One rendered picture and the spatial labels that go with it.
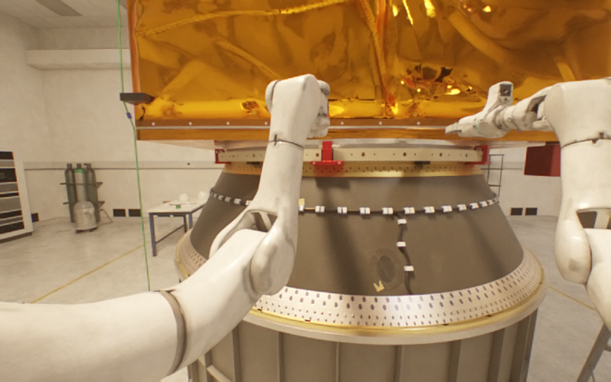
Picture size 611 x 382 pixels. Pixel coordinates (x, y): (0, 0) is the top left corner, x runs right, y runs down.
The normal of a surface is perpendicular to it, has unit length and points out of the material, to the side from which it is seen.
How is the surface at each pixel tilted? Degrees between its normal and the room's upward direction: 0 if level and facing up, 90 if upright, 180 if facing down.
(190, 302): 35
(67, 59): 90
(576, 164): 77
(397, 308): 43
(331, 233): 62
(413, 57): 86
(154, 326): 50
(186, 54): 90
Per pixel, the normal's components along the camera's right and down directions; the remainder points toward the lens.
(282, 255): 0.86, -0.04
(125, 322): 0.68, -0.71
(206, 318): 0.85, -0.38
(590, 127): -0.63, -0.19
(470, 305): 0.17, -0.64
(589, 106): -0.40, -0.18
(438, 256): 0.17, -0.36
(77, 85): 0.01, 0.12
